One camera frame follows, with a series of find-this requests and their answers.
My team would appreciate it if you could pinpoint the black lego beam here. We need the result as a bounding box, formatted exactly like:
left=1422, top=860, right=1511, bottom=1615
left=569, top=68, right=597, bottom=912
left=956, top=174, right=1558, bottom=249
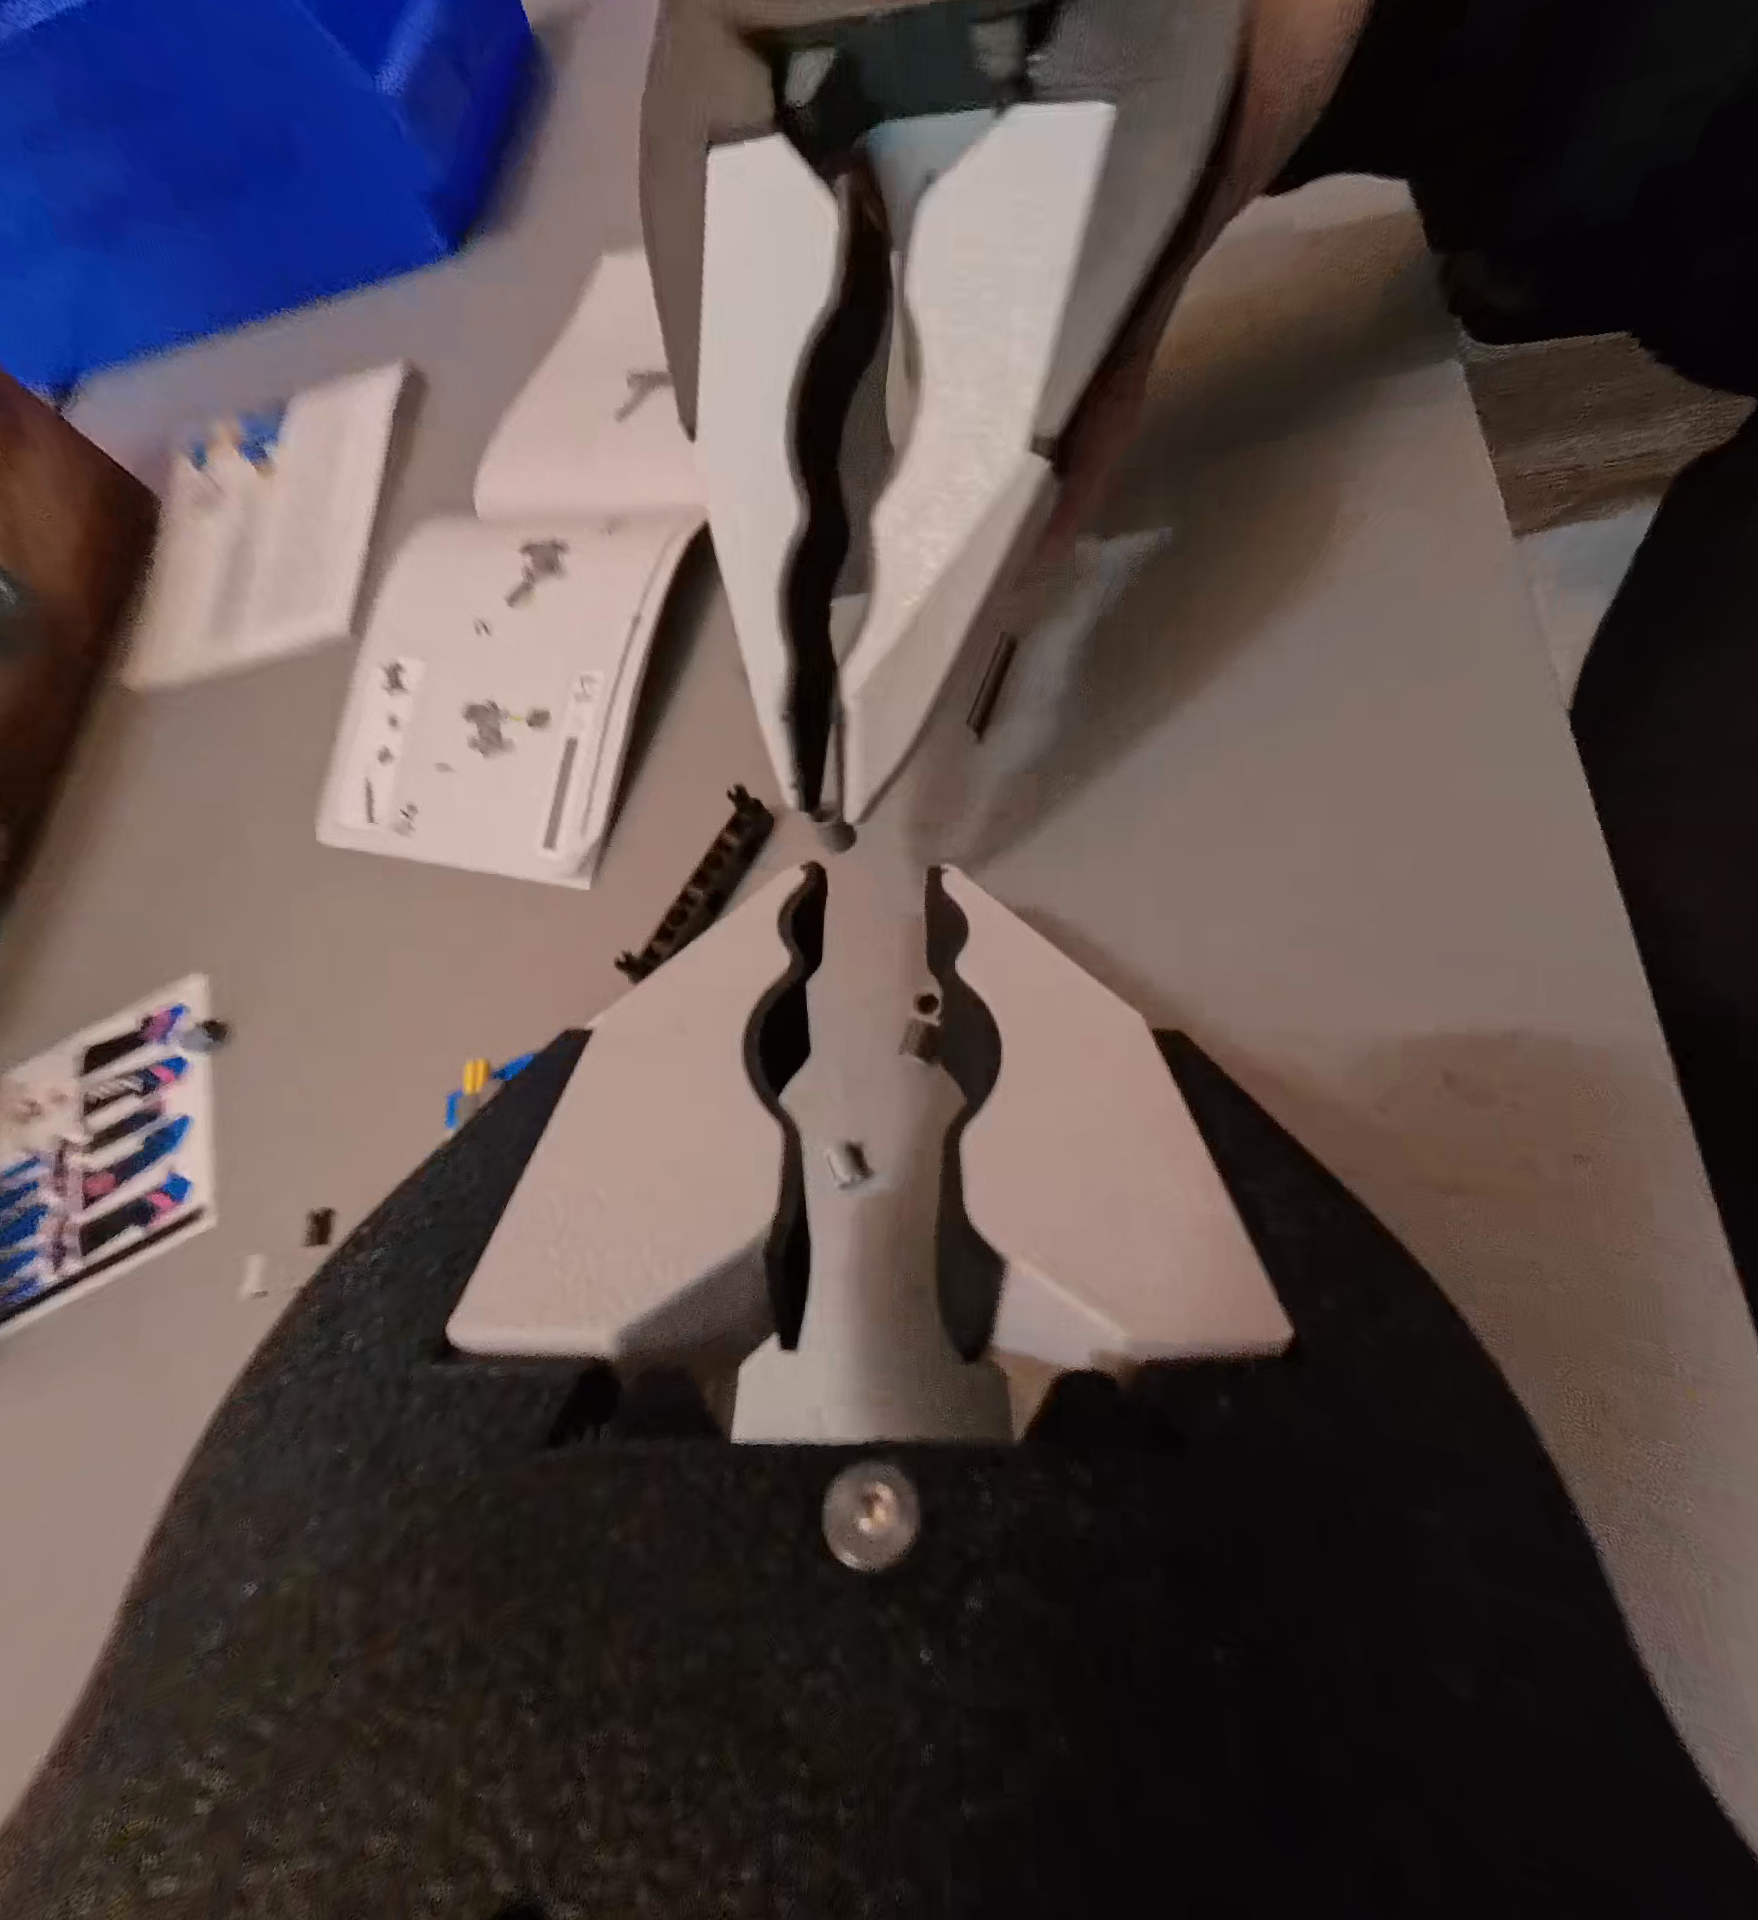
left=616, top=786, right=776, bottom=984

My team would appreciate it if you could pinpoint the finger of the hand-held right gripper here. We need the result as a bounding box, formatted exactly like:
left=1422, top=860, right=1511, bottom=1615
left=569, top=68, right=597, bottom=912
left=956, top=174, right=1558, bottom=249
left=833, top=98, right=1121, bottom=825
left=700, top=132, right=888, bottom=825

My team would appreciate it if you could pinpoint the blue plastic bin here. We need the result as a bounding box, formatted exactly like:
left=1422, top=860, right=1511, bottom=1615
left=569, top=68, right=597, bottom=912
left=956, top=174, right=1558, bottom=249
left=0, top=0, right=543, bottom=401

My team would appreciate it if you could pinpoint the person's black clothing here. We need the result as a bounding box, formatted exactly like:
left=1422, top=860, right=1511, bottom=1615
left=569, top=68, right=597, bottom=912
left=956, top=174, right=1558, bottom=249
left=1572, top=407, right=1758, bottom=1563

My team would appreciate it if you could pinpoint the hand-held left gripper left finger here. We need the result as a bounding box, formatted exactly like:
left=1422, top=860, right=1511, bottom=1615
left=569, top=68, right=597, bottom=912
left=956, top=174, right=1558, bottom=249
left=446, top=860, right=828, bottom=1357

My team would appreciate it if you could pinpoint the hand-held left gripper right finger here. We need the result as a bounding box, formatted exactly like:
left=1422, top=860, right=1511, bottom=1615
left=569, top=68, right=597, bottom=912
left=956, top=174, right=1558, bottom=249
left=925, top=860, right=1293, bottom=1370

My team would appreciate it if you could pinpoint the open lego instruction booklet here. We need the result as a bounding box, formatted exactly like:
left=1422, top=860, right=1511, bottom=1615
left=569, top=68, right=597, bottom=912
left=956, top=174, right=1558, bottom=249
left=316, top=247, right=715, bottom=889

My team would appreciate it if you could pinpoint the black lego set box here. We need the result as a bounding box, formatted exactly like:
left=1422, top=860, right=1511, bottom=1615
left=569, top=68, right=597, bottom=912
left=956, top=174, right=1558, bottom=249
left=0, top=307, right=159, bottom=1039

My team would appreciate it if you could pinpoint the lego sticker sheet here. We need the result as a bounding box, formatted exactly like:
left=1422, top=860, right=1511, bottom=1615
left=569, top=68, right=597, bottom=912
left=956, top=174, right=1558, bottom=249
left=0, top=974, right=221, bottom=1340

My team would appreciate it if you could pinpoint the white paper leaflet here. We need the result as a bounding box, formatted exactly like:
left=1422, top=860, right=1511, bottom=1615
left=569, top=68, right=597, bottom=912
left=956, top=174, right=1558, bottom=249
left=123, top=363, right=417, bottom=693

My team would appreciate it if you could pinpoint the person's right forearm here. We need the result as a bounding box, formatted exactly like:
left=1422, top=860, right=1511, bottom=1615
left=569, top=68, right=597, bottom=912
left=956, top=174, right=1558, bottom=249
left=1260, top=0, right=1758, bottom=439

